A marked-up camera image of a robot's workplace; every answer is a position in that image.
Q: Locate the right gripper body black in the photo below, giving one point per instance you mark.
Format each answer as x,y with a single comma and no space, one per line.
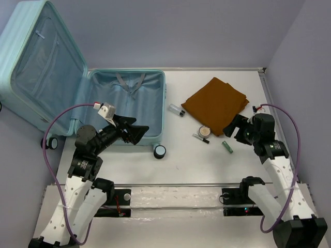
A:
247,135

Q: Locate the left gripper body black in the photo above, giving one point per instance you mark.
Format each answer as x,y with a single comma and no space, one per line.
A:
120,132

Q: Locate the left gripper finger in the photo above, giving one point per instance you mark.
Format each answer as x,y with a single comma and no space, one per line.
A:
136,133
127,120

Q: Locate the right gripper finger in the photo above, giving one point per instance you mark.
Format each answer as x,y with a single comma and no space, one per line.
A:
228,130
239,121

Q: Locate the green tube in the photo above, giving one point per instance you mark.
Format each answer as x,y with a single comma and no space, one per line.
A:
227,146

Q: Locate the round powder jar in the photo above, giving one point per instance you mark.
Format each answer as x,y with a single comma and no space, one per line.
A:
204,132

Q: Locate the brown cloth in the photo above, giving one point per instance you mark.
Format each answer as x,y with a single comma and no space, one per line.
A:
215,105

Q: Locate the clear bottle black cap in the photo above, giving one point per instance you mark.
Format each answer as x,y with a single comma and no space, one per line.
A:
176,110

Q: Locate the light blue hard-shell suitcase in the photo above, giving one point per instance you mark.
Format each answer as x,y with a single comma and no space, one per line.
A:
46,81

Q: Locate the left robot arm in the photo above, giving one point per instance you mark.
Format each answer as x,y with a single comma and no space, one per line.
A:
84,193

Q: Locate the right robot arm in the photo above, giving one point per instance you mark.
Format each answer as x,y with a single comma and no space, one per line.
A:
294,223

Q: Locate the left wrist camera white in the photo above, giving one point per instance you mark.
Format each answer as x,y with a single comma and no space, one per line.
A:
105,110

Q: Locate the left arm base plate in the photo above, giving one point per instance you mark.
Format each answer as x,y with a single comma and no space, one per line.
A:
116,207

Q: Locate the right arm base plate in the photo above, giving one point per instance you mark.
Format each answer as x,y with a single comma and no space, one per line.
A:
236,205

